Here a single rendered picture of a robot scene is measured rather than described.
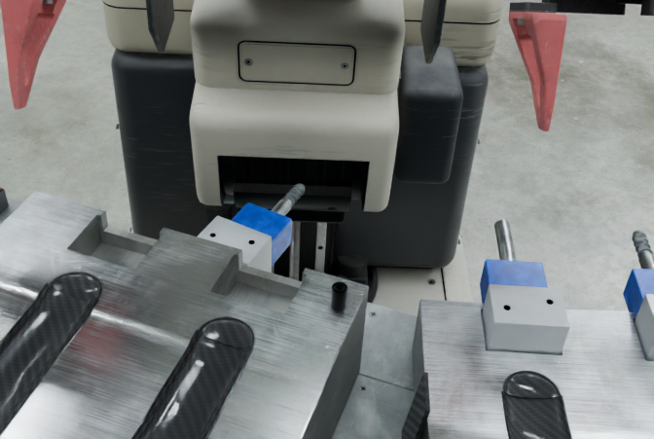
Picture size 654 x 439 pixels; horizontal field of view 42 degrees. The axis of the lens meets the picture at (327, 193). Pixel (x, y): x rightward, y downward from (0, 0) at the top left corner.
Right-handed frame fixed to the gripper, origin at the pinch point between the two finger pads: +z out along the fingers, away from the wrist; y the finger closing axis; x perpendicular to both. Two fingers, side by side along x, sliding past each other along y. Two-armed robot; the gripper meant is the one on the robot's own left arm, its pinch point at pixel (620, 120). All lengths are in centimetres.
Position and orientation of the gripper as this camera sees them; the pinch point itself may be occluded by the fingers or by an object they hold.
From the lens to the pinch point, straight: 57.6
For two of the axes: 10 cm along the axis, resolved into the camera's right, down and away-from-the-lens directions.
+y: 10.0, 0.4, 0.2
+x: -0.1, -2.1, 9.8
